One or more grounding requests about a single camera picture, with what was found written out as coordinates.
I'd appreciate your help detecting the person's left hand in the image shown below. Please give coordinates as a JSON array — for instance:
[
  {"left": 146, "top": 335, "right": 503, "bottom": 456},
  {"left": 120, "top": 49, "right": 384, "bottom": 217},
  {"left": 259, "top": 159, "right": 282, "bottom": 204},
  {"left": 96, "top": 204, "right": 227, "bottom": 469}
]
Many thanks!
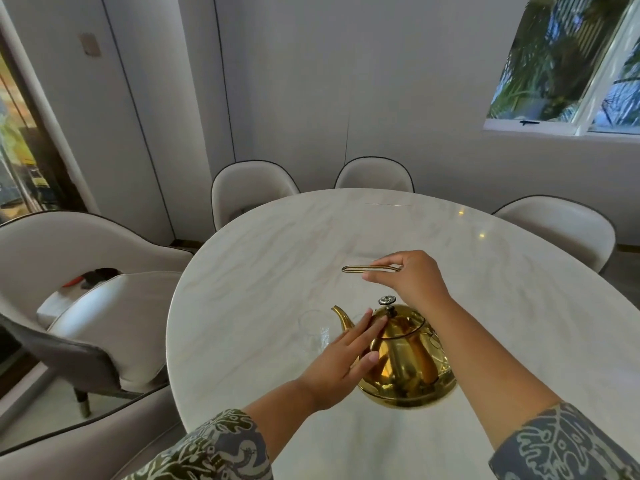
[{"left": 296, "top": 309, "right": 389, "bottom": 413}]

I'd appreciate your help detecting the person's right hand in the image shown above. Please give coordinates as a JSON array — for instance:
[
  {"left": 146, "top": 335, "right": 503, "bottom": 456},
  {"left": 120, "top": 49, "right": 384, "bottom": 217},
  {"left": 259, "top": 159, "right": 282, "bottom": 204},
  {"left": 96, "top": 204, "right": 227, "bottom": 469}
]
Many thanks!
[{"left": 362, "top": 250, "right": 454, "bottom": 321}]

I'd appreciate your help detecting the gold metal kettle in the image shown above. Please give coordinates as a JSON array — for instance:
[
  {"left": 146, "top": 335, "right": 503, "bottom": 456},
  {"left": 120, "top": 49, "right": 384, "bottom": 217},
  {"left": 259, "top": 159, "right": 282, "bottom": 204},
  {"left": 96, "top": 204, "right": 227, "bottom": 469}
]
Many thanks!
[{"left": 330, "top": 264, "right": 459, "bottom": 410}]

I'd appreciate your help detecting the gold kettle lid black knob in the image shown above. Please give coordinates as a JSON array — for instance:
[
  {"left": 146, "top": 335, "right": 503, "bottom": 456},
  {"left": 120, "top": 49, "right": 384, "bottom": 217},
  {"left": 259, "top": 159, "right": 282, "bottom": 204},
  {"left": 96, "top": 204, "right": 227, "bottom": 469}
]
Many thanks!
[{"left": 372, "top": 295, "right": 427, "bottom": 341}]

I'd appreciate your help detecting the person's left forearm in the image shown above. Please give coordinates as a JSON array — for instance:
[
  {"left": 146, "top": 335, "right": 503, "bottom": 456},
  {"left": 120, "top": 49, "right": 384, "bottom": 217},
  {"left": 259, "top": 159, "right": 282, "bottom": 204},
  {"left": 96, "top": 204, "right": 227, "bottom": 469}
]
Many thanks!
[{"left": 242, "top": 379, "right": 321, "bottom": 468}]

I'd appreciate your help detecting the person's right forearm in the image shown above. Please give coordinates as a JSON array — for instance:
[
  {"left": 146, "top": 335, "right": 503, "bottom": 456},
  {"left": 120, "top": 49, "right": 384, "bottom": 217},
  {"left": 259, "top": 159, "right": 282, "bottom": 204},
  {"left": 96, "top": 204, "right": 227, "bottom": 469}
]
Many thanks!
[{"left": 406, "top": 295, "right": 562, "bottom": 451}]

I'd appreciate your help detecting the clear drinking glass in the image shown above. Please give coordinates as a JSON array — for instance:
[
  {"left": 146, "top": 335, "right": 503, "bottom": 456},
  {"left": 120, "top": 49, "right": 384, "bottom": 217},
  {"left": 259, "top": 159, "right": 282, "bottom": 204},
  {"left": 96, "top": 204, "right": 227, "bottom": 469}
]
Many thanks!
[{"left": 298, "top": 309, "right": 332, "bottom": 356}]

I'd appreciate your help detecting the white leather dining chair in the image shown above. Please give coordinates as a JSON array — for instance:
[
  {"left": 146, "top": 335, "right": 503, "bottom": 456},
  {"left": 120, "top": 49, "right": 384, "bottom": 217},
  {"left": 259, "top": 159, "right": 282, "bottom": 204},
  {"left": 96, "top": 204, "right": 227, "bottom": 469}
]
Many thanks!
[
  {"left": 0, "top": 384, "right": 187, "bottom": 480},
  {"left": 492, "top": 195, "right": 617, "bottom": 275},
  {"left": 333, "top": 156, "right": 415, "bottom": 194},
  {"left": 0, "top": 210, "right": 195, "bottom": 331},
  {"left": 0, "top": 271, "right": 185, "bottom": 419},
  {"left": 210, "top": 160, "right": 301, "bottom": 233}
]

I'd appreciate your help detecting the patterned grey green sleeve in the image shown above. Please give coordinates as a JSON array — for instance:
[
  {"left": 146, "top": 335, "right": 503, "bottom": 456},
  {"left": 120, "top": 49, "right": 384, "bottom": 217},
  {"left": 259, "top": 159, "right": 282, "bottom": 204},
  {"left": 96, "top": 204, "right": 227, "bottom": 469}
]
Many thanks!
[
  {"left": 121, "top": 408, "right": 274, "bottom": 480},
  {"left": 488, "top": 402, "right": 640, "bottom": 480}
]

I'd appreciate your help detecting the black object on chair seat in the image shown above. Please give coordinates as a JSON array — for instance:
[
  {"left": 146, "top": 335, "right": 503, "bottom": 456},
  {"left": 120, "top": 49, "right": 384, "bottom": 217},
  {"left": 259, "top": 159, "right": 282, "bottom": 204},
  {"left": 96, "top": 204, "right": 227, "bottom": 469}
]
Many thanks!
[{"left": 81, "top": 267, "right": 119, "bottom": 290}]

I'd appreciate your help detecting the white framed window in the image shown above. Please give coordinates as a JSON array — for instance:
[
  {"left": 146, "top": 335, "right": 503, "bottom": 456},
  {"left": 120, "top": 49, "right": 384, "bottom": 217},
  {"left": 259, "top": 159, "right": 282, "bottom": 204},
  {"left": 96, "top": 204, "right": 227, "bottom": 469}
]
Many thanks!
[{"left": 482, "top": 0, "right": 640, "bottom": 138}]

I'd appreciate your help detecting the glass door panel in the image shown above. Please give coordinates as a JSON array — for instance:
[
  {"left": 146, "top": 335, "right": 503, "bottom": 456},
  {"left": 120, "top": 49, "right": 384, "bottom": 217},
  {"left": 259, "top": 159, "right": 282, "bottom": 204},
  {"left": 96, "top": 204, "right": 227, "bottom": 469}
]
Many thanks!
[{"left": 0, "top": 32, "right": 81, "bottom": 226}]

